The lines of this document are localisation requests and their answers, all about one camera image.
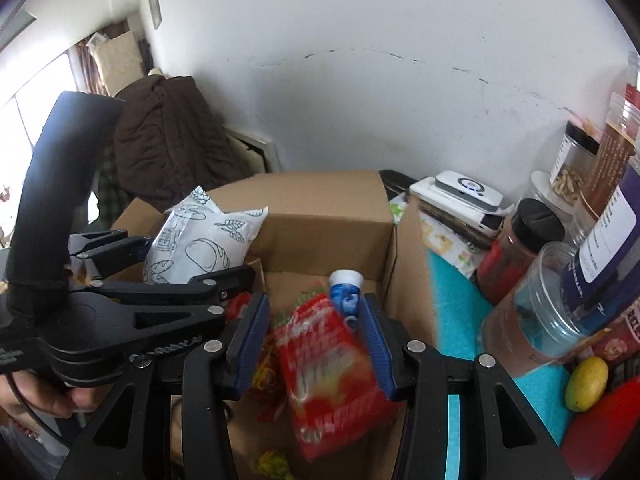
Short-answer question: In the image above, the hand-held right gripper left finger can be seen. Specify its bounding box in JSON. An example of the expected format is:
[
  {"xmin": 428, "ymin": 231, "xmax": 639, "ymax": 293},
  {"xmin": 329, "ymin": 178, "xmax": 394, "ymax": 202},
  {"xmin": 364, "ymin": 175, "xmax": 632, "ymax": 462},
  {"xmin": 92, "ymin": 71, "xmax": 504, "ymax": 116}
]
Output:
[{"xmin": 54, "ymin": 292, "xmax": 273, "ymax": 480}]

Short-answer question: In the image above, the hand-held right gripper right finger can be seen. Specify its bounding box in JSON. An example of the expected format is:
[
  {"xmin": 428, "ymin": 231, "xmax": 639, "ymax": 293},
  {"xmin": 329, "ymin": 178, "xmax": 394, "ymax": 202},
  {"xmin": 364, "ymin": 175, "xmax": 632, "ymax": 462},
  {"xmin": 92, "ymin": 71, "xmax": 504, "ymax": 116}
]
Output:
[{"xmin": 362, "ymin": 292, "xmax": 576, "ymax": 480}]

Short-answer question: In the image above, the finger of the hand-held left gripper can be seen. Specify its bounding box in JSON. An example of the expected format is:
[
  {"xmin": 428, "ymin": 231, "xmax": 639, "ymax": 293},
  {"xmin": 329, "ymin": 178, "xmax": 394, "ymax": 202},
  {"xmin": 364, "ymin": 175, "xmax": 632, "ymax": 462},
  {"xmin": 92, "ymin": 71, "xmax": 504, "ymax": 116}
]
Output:
[
  {"xmin": 67, "ymin": 229, "xmax": 153, "ymax": 283},
  {"xmin": 90, "ymin": 265, "xmax": 258, "ymax": 363}
]

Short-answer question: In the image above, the white bread-print packet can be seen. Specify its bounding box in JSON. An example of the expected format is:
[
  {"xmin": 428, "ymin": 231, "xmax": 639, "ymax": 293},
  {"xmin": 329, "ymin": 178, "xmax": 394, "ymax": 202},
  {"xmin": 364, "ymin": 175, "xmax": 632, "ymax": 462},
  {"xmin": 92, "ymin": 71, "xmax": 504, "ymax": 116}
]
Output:
[{"xmin": 144, "ymin": 186, "xmax": 268, "ymax": 286}]

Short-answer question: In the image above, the red sauce packet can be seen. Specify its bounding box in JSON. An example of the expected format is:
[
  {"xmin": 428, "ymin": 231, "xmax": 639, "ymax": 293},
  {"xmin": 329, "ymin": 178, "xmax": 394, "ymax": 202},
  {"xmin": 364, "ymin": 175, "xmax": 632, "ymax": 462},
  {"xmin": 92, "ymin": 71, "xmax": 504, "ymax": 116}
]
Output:
[{"xmin": 272, "ymin": 285, "xmax": 401, "ymax": 463}]

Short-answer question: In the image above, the brown cardboard box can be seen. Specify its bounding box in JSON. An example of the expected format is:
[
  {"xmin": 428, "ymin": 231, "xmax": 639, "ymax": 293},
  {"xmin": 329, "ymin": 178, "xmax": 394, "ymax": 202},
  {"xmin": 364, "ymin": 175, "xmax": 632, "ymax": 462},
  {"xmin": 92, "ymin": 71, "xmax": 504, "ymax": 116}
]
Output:
[{"xmin": 110, "ymin": 170, "xmax": 441, "ymax": 480}]

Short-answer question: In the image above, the person's left hand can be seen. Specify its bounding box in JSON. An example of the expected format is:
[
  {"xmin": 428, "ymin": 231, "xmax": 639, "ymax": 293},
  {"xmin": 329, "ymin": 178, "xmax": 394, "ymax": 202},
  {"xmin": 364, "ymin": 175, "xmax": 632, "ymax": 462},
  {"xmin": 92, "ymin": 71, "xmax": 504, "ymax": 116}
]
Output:
[{"xmin": 0, "ymin": 370, "xmax": 87, "ymax": 421}]

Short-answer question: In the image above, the blue white small container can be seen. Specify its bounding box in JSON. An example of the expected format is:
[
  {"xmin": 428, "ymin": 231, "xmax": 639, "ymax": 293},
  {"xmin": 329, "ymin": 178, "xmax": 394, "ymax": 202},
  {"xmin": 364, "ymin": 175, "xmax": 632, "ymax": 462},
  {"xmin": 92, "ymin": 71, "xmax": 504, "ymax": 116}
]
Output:
[{"xmin": 328, "ymin": 270, "xmax": 364, "ymax": 331}]

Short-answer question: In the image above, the printed paper sheet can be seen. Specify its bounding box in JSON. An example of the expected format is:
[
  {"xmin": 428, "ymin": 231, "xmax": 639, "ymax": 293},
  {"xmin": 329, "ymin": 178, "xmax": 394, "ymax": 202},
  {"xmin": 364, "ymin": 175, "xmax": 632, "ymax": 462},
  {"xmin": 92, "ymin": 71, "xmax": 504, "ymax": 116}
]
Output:
[{"xmin": 390, "ymin": 195, "xmax": 488, "ymax": 278}]

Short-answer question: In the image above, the dark brown coat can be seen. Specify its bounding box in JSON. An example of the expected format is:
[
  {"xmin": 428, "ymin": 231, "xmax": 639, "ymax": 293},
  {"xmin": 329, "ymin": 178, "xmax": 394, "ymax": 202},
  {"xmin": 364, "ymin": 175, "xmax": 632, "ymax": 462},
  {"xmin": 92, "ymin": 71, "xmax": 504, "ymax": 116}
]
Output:
[{"xmin": 114, "ymin": 75, "xmax": 253, "ymax": 213}]

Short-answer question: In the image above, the brown curtain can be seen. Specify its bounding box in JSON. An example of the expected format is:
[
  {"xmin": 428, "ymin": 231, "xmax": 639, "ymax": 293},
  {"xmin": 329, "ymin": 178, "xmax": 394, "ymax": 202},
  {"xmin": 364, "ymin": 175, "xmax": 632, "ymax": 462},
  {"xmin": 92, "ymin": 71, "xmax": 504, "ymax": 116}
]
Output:
[{"xmin": 67, "ymin": 40, "xmax": 108, "ymax": 96}]

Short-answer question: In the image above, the stack of flat boxes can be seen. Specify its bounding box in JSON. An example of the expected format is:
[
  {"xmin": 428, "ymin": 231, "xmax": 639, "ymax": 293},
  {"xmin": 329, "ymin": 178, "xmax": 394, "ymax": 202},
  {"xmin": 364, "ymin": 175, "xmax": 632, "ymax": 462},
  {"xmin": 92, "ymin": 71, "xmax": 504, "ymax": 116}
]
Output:
[{"xmin": 409, "ymin": 177, "xmax": 516, "ymax": 251}]

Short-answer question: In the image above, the clear jar brown label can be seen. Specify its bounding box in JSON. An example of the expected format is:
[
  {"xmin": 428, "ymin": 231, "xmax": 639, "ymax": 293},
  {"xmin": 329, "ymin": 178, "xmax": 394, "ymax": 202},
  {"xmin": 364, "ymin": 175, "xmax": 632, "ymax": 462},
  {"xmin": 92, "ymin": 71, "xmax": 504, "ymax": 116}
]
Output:
[{"xmin": 480, "ymin": 241, "xmax": 588, "ymax": 378}]

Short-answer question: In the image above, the beige cushion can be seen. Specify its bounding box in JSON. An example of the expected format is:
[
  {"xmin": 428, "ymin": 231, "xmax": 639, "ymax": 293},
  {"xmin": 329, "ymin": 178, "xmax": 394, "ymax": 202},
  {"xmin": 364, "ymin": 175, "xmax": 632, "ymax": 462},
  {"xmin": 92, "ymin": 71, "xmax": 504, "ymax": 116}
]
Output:
[{"xmin": 87, "ymin": 30, "xmax": 146, "ymax": 98}]

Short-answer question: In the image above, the black lid jar red powder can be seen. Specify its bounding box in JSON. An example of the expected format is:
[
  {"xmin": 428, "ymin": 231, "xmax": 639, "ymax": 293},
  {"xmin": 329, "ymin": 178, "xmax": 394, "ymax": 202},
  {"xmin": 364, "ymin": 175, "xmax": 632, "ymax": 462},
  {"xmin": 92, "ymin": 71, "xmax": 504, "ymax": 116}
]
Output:
[{"xmin": 476, "ymin": 199, "xmax": 566, "ymax": 306}]

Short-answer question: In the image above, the white round-button device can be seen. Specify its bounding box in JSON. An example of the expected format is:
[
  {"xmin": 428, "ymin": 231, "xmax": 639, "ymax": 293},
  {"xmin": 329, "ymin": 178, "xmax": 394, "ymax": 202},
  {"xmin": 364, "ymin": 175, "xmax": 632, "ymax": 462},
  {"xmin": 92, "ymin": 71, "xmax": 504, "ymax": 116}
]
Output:
[{"xmin": 434, "ymin": 171, "xmax": 503, "ymax": 213}]

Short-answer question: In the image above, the green round fruit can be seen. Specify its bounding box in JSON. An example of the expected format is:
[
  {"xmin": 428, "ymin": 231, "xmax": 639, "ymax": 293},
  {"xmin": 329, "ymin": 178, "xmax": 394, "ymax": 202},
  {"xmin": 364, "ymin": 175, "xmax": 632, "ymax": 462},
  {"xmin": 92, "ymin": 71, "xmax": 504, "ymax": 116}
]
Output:
[{"xmin": 565, "ymin": 357, "xmax": 610, "ymax": 412}]

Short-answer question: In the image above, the pink lid jar red label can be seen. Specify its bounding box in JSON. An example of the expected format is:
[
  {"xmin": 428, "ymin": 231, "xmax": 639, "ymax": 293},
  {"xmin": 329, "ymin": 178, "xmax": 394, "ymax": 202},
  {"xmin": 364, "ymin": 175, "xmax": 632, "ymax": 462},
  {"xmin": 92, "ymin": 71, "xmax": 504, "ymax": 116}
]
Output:
[{"xmin": 575, "ymin": 305, "xmax": 640, "ymax": 366}]

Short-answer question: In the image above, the red tin box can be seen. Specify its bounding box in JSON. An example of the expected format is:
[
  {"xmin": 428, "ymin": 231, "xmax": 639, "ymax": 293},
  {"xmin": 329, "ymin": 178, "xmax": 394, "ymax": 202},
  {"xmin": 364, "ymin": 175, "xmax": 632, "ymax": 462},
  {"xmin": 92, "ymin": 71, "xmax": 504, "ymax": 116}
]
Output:
[{"xmin": 560, "ymin": 375, "xmax": 640, "ymax": 480}]

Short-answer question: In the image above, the purple label jar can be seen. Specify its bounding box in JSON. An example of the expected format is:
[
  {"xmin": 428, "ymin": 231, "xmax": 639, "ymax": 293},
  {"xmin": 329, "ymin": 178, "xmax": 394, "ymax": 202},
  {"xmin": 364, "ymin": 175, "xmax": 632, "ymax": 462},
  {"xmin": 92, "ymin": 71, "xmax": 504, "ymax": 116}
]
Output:
[{"xmin": 560, "ymin": 160, "xmax": 640, "ymax": 336}]

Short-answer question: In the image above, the clear jar of nuts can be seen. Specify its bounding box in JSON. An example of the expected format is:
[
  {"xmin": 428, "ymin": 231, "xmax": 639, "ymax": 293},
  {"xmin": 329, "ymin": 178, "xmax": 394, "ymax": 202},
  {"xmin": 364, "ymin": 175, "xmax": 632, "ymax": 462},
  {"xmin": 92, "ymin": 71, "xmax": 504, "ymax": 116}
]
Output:
[{"xmin": 550, "ymin": 120, "xmax": 601, "ymax": 206}]

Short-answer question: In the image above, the tall jar brown label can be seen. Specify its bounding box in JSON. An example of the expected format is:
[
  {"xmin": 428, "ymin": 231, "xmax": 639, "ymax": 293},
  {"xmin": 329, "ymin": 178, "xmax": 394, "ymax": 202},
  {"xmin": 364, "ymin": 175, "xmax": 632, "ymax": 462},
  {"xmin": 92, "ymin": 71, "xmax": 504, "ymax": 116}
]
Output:
[{"xmin": 582, "ymin": 92, "xmax": 640, "ymax": 221}]

